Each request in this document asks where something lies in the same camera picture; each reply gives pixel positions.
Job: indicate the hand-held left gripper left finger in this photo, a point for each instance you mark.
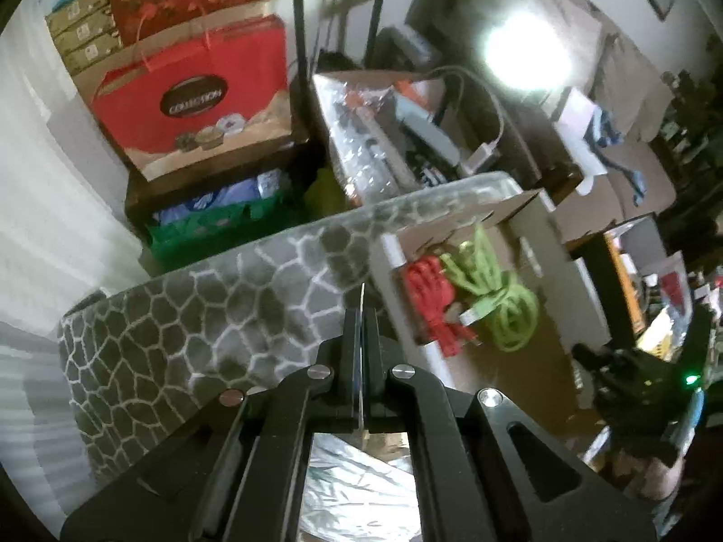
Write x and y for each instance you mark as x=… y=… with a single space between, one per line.
x=345 y=364

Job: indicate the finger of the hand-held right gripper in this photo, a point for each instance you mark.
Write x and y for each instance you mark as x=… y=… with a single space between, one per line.
x=590 y=357

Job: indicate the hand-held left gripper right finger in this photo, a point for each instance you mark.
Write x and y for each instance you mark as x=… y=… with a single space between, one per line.
x=373 y=364

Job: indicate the person's right hand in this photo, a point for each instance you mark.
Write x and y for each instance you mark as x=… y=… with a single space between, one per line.
x=649 y=474

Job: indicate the black cabinet with orange edge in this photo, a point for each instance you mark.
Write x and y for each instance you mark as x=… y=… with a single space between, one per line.
x=599 y=271

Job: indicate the red white pouch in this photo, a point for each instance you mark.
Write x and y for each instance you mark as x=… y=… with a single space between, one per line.
x=672 y=285

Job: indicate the yellow green bag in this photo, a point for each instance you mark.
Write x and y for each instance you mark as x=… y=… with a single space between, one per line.
x=325 y=192

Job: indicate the clear plastic bag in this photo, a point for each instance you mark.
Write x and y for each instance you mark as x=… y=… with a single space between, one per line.
x=361 y=147

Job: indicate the white charger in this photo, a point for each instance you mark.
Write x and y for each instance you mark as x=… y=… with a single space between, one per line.
x=480 y=159

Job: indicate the white box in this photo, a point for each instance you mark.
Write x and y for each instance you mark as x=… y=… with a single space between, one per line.
x=579 y=130

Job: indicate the blue cloth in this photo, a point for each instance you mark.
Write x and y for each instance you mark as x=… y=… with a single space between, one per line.
x=607 y=130

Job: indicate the dark wooden shelf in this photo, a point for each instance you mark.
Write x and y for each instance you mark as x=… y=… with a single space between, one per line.
x=214 y=175

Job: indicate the cluttered cardboard box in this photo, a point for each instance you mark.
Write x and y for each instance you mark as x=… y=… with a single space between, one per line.
x=508 y=141

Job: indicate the long grey device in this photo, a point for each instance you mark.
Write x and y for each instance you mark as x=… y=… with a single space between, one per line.
x=432 y=130

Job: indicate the cluttered dark shelf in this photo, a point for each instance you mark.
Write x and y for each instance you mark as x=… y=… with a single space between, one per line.
x=692 y=135

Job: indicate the sofa with tan cover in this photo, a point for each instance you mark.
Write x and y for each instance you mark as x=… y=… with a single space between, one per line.
x=610 y=56

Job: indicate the black metal stand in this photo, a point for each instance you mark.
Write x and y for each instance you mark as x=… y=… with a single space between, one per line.
x=300 y=56

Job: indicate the red paper gift bag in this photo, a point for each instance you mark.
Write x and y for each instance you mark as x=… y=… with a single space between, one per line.
x=186 y=68

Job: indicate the stack of olive cartons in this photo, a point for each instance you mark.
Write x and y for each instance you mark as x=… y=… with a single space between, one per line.
x=84 y=34

